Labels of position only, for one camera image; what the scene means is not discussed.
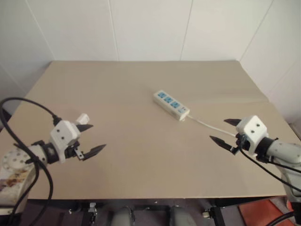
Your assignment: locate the white power strip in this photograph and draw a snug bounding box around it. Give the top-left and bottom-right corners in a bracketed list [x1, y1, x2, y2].
[153, 89, 190, 122]

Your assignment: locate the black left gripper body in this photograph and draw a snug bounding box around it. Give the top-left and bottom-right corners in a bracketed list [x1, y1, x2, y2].
[66, 140, 86, 162]

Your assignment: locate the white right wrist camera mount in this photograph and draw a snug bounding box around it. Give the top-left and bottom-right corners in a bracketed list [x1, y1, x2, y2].
[236, 114, 269, 157]

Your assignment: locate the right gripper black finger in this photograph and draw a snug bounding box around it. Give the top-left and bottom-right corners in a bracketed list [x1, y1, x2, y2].
[209, 135, 234, 152]
[223, 118, 242, 127]

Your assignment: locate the black table frame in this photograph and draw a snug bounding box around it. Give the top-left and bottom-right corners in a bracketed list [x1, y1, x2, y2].
[25, 198, 288, 226]

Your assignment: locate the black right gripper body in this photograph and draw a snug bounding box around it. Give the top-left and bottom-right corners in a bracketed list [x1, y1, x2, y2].
[230, 132, 248, 156]

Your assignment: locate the white plug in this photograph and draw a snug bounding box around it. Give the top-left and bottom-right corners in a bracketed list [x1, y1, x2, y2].
[75, 113, 91, 126]

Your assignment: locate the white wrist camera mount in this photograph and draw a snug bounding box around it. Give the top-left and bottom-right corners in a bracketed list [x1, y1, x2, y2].
[49, 120, 82, 164]
[236, 114, 269, 157]

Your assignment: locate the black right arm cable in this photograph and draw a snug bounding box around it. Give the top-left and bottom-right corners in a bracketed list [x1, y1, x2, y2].
[238, 135, 301, 226]

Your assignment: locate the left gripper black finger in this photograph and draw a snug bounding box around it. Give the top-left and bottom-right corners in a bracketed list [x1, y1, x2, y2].
[82, 144, 107, 162]
[77, 123, 94, 133]

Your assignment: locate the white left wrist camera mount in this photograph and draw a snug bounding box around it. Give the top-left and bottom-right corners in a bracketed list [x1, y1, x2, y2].
[49, 120, 82, 164]

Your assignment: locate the orange floor mat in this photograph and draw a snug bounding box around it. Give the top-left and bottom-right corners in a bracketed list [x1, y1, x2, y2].
[237, 198, 295, 226]

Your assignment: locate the white power strip cable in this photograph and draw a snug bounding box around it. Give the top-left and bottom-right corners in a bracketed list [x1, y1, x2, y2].
[187, 115, 237, 137]

